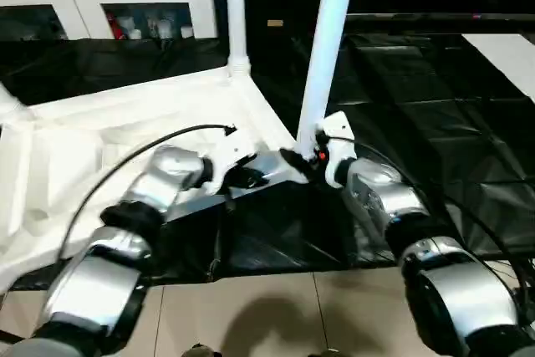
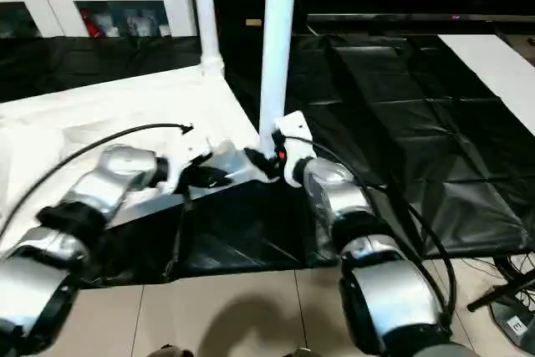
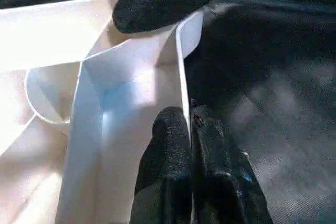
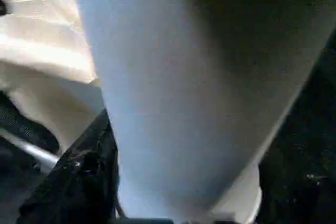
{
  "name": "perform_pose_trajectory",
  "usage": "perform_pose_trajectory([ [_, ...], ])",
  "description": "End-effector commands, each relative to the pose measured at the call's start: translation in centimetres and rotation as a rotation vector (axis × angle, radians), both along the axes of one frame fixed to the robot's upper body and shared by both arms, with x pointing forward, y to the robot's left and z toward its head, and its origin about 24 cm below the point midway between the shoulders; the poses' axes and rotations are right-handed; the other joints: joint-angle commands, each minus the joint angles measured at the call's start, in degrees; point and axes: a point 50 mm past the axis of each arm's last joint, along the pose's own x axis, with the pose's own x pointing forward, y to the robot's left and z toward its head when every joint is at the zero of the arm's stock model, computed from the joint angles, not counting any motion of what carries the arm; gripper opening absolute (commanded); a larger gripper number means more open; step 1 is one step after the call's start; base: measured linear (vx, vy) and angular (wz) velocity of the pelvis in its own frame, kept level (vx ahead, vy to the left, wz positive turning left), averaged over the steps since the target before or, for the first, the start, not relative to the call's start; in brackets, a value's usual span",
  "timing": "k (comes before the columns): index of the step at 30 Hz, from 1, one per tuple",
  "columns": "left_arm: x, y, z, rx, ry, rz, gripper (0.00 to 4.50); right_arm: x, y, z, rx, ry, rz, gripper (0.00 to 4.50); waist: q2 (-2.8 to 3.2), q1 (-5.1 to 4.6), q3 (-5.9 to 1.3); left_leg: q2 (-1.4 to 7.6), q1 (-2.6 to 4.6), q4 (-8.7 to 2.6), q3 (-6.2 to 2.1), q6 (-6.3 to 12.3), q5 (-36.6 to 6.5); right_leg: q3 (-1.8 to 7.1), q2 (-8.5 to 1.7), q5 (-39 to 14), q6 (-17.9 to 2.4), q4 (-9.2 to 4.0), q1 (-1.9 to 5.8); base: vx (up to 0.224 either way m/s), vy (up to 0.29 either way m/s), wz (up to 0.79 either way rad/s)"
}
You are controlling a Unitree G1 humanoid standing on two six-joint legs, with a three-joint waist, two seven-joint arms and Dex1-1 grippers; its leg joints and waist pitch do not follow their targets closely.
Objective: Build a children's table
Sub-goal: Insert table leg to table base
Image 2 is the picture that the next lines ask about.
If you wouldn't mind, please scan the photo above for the white plastic table top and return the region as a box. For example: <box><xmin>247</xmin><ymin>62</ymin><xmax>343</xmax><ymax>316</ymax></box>
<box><xmin>0</xmin><ymin>64</ymin><xmax>281</xmax><ymax>249</ymax></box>

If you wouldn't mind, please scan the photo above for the white plastic table leg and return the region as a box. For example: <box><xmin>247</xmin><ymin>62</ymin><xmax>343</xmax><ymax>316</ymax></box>
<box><xmin>257</xmin><ymin>0</ymin><xmax>300</xmax><ymax>157</ymax></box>
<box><xmin>190</xmin><ymin>0</ymin><xmax>225</xmax><ymax>76</ymax></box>

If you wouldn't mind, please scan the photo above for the black plastic mat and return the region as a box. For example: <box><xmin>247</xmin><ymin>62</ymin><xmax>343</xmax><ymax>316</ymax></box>
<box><xmin>0</xmin><ymin>33</ymin><xmax>535</xmax><ymax>287</ymax></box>

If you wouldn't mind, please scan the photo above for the dark left robot foot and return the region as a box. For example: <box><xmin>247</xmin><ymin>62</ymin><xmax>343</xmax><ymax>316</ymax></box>
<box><xmin>150</xmin><ymin>344</ymin><xmax>193</xmax><ymax>357</ymax></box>

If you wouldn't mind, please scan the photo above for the red item behind glass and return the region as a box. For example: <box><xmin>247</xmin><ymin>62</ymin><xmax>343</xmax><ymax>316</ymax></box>
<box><xmin>81</xmin><ymin>9</ymin><xmax>101</xmax><ymax>38</ymax></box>

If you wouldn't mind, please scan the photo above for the white flat board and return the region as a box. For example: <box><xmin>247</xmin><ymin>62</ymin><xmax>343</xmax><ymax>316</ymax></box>
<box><xmin>436</xmin><ymin>33</ymin><xmax>535</xmax><ymax>136</ymax></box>

